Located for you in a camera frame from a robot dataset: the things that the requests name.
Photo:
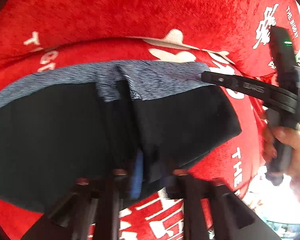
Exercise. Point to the person's right hand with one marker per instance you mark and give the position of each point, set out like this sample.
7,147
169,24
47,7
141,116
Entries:
287,136

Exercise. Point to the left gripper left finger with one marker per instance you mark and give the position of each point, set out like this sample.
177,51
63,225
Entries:
89,201

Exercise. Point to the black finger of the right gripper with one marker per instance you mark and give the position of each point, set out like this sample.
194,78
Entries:
247,87

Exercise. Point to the black pants grey waistband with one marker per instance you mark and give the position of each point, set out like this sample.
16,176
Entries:
85,120

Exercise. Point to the red printed bed blanket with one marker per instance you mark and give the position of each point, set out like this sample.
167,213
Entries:
230,36

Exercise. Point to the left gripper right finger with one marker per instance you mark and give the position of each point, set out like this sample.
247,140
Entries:
230,217

